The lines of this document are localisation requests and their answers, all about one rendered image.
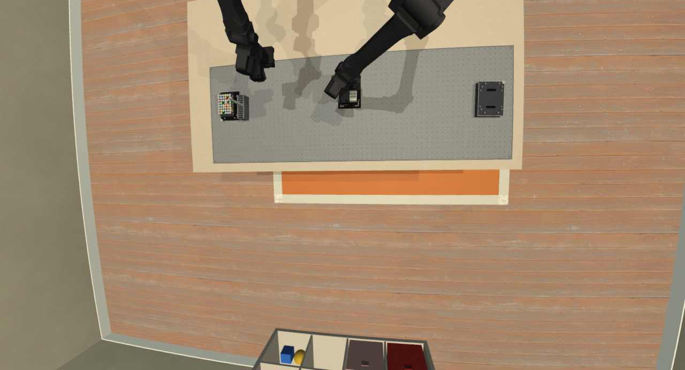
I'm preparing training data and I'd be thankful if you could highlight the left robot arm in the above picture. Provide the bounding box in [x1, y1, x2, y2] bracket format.
[324, 0, 454, 105]

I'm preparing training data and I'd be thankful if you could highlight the black rectangular frame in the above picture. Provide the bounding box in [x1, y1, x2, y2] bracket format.
[338, 90, 361, 109]

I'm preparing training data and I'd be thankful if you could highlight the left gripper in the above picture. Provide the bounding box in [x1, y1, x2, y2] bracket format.
[350, 77, 361, 90]

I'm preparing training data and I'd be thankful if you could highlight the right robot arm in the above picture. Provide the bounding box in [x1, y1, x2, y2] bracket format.
[217, 0, 269, 82]

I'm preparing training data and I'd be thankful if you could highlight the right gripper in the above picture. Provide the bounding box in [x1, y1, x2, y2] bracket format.
[254, 46, 275, 68]

